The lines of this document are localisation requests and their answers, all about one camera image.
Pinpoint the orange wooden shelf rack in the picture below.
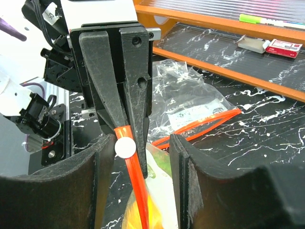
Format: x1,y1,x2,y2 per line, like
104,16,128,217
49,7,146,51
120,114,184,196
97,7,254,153
134,0,305,101

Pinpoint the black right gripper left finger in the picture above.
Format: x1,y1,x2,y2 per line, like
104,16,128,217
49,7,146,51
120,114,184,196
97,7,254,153
0,135,116,229

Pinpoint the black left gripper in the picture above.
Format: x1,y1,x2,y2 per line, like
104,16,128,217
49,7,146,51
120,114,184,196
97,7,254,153
21,0,160,178

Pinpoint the green fake cabbage left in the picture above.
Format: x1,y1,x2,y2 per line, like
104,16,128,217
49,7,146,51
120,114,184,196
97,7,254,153
151,147,172,177

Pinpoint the green capped white marker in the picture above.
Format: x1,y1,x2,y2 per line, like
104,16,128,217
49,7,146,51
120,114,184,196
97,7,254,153
239,14,305,30

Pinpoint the clear zip bag red seal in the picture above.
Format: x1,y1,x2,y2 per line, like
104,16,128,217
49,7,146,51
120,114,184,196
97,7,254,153
147,59,241,149

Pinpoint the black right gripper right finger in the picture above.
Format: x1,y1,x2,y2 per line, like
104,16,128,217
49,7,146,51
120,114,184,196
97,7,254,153
169,135,305,229

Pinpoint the red white staple box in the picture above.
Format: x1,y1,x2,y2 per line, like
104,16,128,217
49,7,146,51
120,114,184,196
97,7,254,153
266,39,303,59

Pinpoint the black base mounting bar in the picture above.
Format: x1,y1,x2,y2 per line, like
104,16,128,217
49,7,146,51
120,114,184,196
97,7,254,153
41,102,105,167

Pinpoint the grey open cardboard box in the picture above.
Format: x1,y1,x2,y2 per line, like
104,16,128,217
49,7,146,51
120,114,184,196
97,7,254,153
236,35,271,54

